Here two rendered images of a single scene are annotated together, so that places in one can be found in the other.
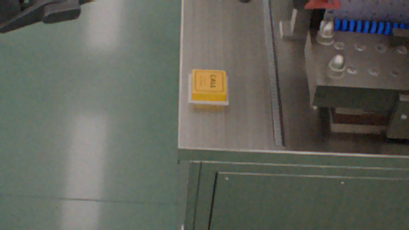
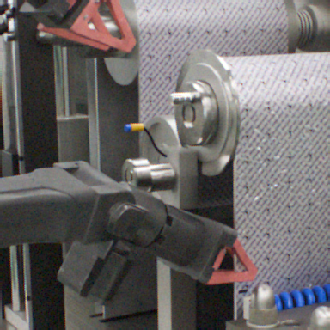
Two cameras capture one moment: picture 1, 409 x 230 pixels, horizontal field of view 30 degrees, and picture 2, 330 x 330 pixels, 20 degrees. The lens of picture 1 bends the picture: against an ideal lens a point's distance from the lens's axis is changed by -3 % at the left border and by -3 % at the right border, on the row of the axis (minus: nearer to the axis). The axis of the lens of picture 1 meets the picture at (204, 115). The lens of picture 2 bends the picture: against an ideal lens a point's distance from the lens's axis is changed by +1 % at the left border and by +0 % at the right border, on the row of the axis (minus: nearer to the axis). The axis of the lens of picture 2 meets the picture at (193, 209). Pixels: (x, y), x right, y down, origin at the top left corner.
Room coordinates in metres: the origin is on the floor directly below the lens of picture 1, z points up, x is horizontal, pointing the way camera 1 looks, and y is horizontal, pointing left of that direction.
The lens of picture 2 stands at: (0.32, 0.26, 1.38)
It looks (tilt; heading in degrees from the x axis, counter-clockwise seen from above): 12 degrees down; 336
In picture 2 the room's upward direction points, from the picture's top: 1 degrees counter-clockwise
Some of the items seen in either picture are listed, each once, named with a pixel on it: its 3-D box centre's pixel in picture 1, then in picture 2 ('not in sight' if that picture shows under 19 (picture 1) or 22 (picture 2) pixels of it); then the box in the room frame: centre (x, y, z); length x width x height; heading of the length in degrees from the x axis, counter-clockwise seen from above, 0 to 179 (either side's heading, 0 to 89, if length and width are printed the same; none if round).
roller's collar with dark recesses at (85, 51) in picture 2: not in sight; (100, 33); (1.57, -0.18, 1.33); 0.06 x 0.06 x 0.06; 5
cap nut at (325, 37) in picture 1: (327, 31); (262, 304); (1.20, -0.22, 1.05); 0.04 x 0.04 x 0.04
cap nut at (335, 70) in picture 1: (337, 64); (323, 327); (1.10, -0.24, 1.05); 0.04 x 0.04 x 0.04
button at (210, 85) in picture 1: (208, 85); not in sight; (1.15, 0.00, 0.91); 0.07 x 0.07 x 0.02; 5
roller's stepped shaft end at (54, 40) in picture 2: not in sight; (58, 35); (1.57, -0.12, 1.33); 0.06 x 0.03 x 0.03; 95
